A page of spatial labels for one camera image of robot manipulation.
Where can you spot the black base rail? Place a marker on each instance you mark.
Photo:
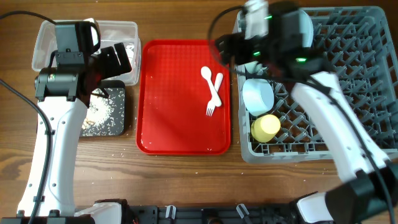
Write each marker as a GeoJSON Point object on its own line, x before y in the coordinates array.
{"type": "Point", "coordinates": [268, 214]}

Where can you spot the light blue small bowl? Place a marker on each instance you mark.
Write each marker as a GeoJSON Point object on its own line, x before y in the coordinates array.
{"type": "Point", "coordinates": [258, 96]}

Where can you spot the white plastic spoon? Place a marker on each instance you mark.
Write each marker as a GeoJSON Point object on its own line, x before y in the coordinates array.
{"type": "Point", "coordinates": [206, 74]}

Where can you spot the rice and food scraps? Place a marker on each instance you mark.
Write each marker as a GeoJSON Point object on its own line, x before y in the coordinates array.
{"type": "Point", "coordinates": [99, 113]}

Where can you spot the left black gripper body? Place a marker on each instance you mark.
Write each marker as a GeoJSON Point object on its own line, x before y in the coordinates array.
{"type": "Point", "coordinates": [106, 65]}

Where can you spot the yellow cup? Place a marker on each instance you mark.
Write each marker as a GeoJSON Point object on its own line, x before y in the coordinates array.
{"type": "Point", "coordinates": [265, 128]}

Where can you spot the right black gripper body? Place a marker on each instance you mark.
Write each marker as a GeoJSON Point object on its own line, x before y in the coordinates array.
{"type": "Point", "coordinates": [257, 50]}

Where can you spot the crumpled white tissue right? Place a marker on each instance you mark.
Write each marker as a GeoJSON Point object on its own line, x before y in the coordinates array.
{"type": "Point", "coordinates": [130, 52]}

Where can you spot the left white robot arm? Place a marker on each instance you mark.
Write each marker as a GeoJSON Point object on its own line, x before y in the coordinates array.
{"type": "Point", "coordinates": [63, 93]}

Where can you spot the green bowl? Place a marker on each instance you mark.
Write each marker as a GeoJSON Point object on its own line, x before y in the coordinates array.
{"type": "Point", "coordinates": [253, 67]}

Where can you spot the red serving tray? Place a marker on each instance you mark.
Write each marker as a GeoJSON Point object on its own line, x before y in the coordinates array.
{"type": "Point", "coordinates": [173, 95]}

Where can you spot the clear plastic waste bin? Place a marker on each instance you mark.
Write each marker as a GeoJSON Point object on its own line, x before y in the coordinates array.
{"type": "Point", "coordinates": [112, 32]}

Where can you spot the light blue plate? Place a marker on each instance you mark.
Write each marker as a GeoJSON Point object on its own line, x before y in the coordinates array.
{"type": "Point", "coordinates": [306, 28]}

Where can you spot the black food waste tray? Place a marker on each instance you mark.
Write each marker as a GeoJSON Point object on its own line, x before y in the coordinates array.
{"type": "Point", "coordinates": [109, 118]}

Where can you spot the grey dishwasher rack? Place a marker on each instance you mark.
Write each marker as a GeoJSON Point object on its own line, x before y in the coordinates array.
{"type": "Point", "coordinates": [358, 44]}

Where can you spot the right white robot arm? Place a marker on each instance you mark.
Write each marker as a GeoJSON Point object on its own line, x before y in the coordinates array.
{"type": "Point", "coordinates": [369, 178]}

